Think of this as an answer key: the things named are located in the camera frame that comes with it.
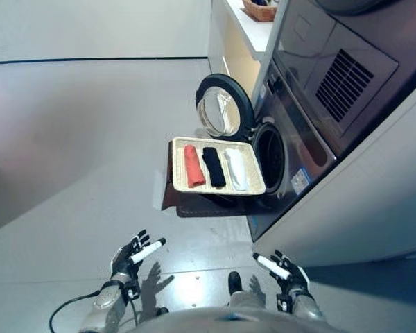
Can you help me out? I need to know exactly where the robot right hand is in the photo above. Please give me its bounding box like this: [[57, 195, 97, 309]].
[[252, 250, 312, 295]]

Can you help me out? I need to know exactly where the beige woven laundry tray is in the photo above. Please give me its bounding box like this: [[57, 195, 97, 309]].
[[171, 136, 267, 196]]

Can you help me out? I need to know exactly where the robot black foot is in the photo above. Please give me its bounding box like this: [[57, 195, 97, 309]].
[[227, 271, 243, 294]]

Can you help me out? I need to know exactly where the dark grey washing machine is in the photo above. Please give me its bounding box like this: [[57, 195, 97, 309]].
[[246, 0, 416, 244]]

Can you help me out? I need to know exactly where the white folded cloth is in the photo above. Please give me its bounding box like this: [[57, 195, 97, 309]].
[[224, 148, 250, 191]]

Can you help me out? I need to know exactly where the round washing machine door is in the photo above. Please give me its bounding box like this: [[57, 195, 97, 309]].
[[195, 73, 256, 140]]

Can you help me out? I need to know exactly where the black folded cloth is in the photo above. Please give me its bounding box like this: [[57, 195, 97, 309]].
[[202, 146, 227, 188]]

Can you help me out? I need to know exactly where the white cabinet shelf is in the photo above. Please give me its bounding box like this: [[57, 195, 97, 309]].
[[207, 0, 288, 101]]

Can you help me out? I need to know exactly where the dark brown stool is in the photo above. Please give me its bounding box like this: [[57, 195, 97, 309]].
[[161, 141, 250, 219]]

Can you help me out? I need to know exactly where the brown wicker basket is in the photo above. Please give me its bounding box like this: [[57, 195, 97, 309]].
[[241, 0, 281, 23]]

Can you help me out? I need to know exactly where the red folded cloth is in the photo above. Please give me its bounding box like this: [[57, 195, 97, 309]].
[[184, 144, 207, 189]]

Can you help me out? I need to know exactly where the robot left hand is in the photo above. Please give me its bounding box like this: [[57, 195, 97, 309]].
[[110, 229, 167, 281]]

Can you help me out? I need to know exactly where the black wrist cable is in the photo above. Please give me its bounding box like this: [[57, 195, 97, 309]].
[[49, 292, 101, 333]]

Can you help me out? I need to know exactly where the robot grey torso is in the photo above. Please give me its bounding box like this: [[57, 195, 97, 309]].
[[124, 290, 351, 333]]

